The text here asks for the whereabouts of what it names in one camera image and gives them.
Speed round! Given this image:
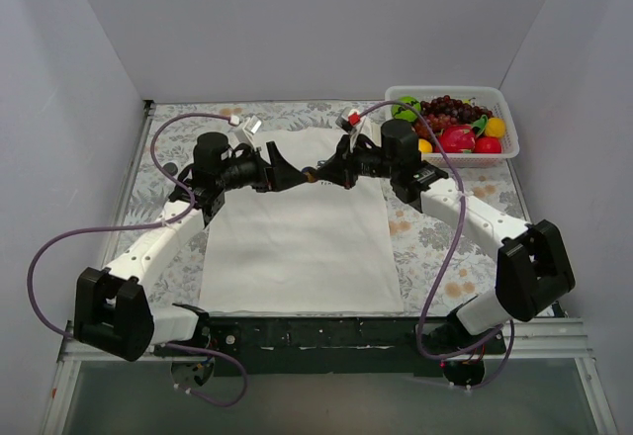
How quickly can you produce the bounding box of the white daisy print t-shirt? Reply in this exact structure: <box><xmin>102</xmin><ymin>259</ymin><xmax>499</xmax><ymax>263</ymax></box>
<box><xmin>197</xmin><ymin>127</ymin><xmax>405</xmax><ymax>315</ymax></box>

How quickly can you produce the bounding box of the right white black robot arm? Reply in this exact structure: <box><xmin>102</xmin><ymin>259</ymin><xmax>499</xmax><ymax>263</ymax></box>
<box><xmin>311</xmin><ymin>115</ymin><xmax>576</xmax><ymax>360</ymax></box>

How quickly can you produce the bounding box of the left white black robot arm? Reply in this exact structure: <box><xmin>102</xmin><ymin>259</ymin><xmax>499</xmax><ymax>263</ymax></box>
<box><xmin>73</xmin><ymin>132</ymin><xmax>308</xmax><ymax>362</ymax></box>

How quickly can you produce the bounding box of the orange yellow fruit toy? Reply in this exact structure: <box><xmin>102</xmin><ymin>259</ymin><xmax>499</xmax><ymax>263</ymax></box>
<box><xmin>418</xmin><ymin>138</ymin><xmax>433</xmax><ymax>154</ymax></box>

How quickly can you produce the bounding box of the white bottle black cap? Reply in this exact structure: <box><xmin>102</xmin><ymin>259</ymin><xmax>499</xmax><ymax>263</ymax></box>
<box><xmin>162</xmin><ymin>162</ymin><xmax>179</xmax><ymax>177</ymax></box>

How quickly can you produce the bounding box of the green toy ball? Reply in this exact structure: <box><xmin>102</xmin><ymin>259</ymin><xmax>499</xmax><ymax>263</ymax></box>
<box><xmin>391</xmin><ymin>96</ymin><xmax>421</xmax><ymax>124</ymax></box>

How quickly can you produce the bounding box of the red dragon fruit toy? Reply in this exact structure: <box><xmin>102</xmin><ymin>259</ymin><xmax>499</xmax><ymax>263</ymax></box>
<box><xmin>438</xmin><ymin>125</ymin><xmax>477</xmax><ymax>153</ymax></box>

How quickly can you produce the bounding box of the dark red grape bunch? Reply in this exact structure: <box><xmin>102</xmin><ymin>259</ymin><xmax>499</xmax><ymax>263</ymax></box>
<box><xmin>420</xmin><ymin>95</ymin><xmax>495</xmax><ymax>137</ymax></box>

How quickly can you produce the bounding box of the floral patterned table mat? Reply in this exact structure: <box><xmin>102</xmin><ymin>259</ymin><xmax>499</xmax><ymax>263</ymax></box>
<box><xmin>98</xmin><ymin>100</ymin><xmax>556</xmax><ymax>318</ymax></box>

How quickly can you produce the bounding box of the red apple toy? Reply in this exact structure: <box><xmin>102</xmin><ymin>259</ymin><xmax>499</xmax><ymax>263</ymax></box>
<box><xmin>474</xmin><ymin>136</ymin><xmax>502</xmax><ymax>154</ymax></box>

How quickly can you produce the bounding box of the yellow fruit toy right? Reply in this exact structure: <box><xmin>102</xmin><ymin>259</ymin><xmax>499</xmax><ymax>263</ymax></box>
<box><xmin>484</xmin><ymin>117</ymin><xmax>506</xmax><ymax>139</ymax></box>

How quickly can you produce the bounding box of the white plastic fruit basket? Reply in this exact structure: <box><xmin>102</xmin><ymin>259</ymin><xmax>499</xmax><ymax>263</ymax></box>
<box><xmin>385</xmin><ymin>86</ymin><xmax>519</xmax><ymax>168</ymax></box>

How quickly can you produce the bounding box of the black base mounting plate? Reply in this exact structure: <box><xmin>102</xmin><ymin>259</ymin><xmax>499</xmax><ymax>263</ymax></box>
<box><xmin>152</xmin><ymin>313</ymin><xmax>510</xmax><ymax>377</ymax></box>

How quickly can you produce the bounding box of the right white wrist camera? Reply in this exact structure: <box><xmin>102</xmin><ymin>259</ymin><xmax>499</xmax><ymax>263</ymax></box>
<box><xmin>335</xmin><ymin>107</ymin><xmax>373</xmax><ymax>152</ymax></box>

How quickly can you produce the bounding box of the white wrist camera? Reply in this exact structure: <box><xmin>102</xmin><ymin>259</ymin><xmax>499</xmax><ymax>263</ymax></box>
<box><xmin>228</xmin><ymin>114</ymin><xmax>262</xmax><ymax>149</ymax></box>
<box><xmin>335</xmin><ymin>107</ymin><xmax>373</xmax><ymax>152</ymax></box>

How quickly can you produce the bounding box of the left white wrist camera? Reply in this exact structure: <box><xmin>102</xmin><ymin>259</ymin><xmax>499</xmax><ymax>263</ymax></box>
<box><xmin>228</xmin><ymin>114</ymin><xmax>262</xmax><ymax>149</ymax></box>

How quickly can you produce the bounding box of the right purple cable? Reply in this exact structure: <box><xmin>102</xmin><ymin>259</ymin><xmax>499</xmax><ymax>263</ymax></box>
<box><xmin>355</xmin><ymin>101</ymin><xmax>515</xmax><ymax>392</ymax></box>

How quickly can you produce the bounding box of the purple cable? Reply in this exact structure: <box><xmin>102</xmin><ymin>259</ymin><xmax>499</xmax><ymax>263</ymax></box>
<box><xmin>355</xmin><ymin>101</ymin><xmax>515</xmax><ymax>392</ymax></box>
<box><xmin>27</xmin><ymin>112</ymin><xmax>248</xmax><ymax>407</ymax></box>

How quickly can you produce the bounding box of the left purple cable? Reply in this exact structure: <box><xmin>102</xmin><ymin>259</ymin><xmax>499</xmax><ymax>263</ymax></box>
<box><xmin>27</xmin><ymin>112</ymin><xmax>248</xmax><ymax>407</ymax></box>

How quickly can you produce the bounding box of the aluminium frame rail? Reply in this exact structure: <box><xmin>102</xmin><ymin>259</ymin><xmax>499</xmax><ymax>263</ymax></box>
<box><xmin>57</xmin><ymin>317</ymin><xmax>593</xmax><ymax>363</ymax></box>

